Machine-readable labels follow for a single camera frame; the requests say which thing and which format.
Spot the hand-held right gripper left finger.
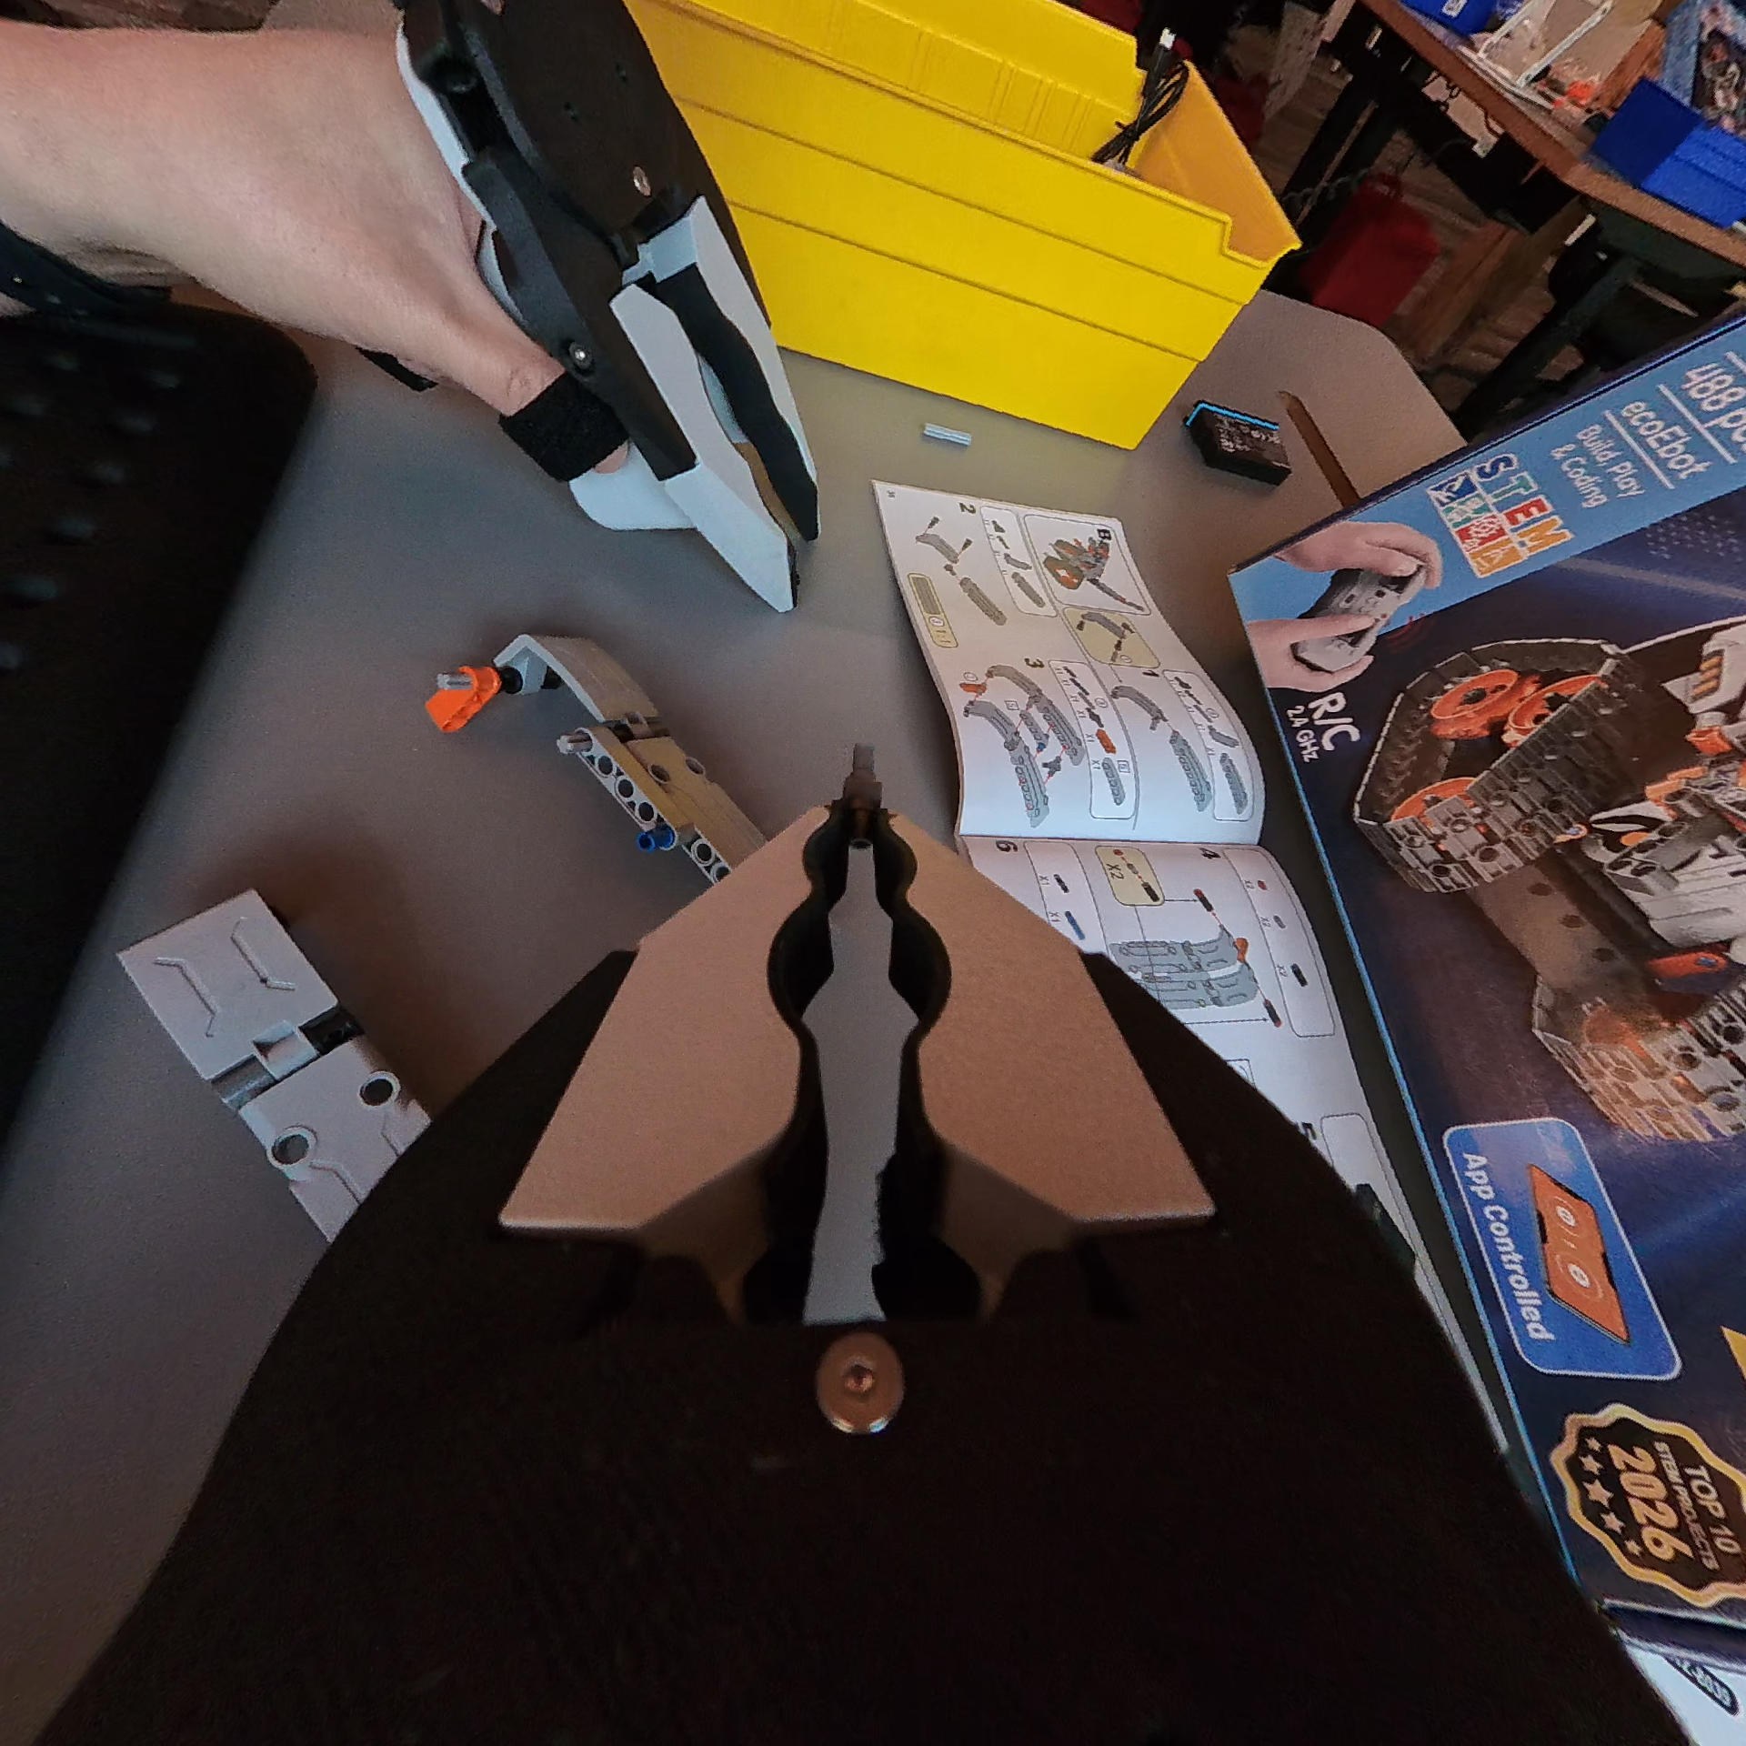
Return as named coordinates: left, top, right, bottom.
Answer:
left=496, top=804, right=838, bottom=1322

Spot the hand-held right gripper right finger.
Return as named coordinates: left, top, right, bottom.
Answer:
left=872, top=807, right=1218, bottom=1322

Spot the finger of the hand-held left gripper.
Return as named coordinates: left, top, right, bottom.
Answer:
left=607, top=277, right=802, bottom=614
left=631, top=196, right=823, bottom=540

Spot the grey block assembly orange connector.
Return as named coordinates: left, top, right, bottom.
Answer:
left=421, top=634, right=769, bottom=887

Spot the grey desk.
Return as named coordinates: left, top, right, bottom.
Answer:
left=0, top=292, right=1467, bottom=1746

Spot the person's left hand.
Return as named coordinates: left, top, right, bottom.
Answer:
left=0, top=16, right=635, bottom=481

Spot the yellow plastic bin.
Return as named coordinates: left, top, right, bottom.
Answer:
left=619, top=0, right=1304, bottom=450

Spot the white instruction booklet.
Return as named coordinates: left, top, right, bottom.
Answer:
left=872, top=478, right=1515, bottom=1449

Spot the grey panel block assembly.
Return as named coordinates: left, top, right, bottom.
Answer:
left=117, top=887, right=430, bottom=1243

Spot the black battery box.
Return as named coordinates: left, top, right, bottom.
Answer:
left=1182, top=398, right=1292, bottom=489

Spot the blue robot kit box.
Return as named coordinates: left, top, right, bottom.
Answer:
left=1228, top=313, right=1746, bottom=1638

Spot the black perforated chair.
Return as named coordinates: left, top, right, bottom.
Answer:
left=0, top=306, right=318, bottom=1134

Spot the red container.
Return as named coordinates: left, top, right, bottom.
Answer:
left=1295, top=176, right=1441, bottom=329

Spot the wooden table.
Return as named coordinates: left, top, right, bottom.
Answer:
left=1364, top=0, right=1746, bottom=275

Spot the blue plastic bin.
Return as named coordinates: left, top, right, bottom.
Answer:
left=1588, top=75, right=1746, bottom=226

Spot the black usb cable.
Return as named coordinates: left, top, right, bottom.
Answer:
left=1092, top=26, right=1191, bottom=173

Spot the black wrist strap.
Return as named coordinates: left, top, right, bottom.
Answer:
left=0, top=218, right=184, bottom=329

